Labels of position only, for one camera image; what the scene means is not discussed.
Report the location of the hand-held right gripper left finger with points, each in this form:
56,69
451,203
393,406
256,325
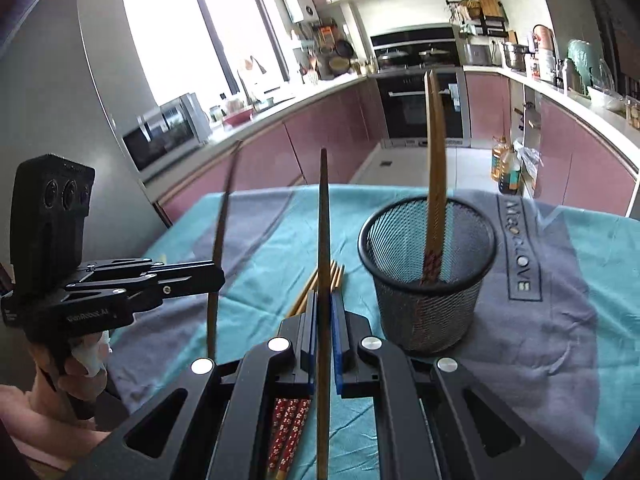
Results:
312,340

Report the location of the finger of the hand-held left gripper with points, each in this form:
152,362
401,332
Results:
120,266
190,280

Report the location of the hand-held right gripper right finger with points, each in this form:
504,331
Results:
336,345

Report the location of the black mesh utensil holder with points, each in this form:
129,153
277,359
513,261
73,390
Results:
430,320

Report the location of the bundle of wooden chopsticks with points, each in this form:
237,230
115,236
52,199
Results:
440,160

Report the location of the person's left forearm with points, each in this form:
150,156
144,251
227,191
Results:
30,435

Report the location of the person's left hand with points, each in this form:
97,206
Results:
87,385

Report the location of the teal and grey tablecloth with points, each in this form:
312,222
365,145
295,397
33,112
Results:
280,240

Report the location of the silver microwave oven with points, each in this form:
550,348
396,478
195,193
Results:
165,135

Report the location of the pink cabinet run with sink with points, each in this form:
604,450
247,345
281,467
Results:
280,145

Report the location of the red basin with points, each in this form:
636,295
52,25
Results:
239,118

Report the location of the kitchen window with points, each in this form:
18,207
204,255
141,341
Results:
160,35

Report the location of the cooking oil bottles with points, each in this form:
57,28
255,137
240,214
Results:
510,175

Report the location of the yellow cooking oil bottle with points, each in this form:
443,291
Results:
499,160

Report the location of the built-in black oven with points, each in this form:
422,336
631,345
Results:
405,105

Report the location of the clear plastic bag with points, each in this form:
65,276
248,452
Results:
529,165

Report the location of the hanging frying pan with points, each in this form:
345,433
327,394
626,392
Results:
343,49

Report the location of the dark lidded wok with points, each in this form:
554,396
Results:
395,57

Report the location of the pink cabinet run with appliances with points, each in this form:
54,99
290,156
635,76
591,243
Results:
575,160

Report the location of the steel lidded pan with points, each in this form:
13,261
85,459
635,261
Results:
435,56

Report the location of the black range hood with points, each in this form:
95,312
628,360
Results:
415,36

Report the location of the steel square container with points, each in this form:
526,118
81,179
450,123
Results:
477,54

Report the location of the steel stock pot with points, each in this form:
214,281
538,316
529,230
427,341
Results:
515,56

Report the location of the pink jug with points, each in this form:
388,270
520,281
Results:
544,37

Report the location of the wooden cutting board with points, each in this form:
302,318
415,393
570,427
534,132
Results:
489,6

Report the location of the green appliance under plastic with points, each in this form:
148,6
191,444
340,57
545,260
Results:
584,62

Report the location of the black wall rack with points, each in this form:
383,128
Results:
487,25

